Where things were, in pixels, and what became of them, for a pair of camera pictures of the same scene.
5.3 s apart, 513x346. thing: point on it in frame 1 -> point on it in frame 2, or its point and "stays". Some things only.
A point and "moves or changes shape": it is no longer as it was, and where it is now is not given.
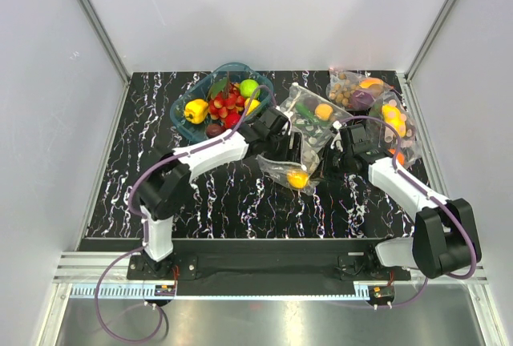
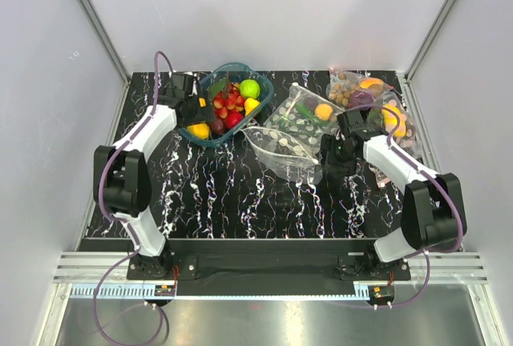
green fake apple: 248,87 stays
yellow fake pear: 250,105 stays
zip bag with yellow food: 390,107 stays
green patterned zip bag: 313,115 stays
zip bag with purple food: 353,91 stays
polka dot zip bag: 313,141 moves or changes shape
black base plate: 268,267 stays
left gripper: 288,155 -> 203,114
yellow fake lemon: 297,179 -> 200,130
